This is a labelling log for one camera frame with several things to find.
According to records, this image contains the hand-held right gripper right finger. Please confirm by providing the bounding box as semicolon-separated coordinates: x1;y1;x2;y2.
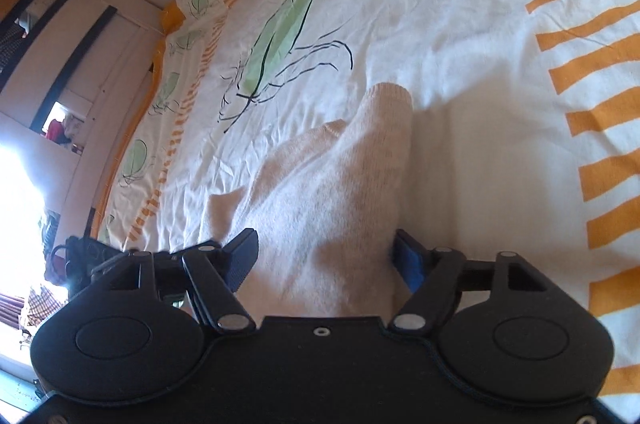
391;229;550;336

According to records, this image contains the beige knit sweater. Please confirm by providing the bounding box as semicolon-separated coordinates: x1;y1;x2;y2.
187;82;417;321

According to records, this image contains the orange bed sheet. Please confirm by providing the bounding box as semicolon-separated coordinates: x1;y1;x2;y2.
91;0;187;241

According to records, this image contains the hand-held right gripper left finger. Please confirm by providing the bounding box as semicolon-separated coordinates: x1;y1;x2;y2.
97;228;261;337

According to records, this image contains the leaf printed duvet cover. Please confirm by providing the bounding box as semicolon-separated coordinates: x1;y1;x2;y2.
95;0;640;405

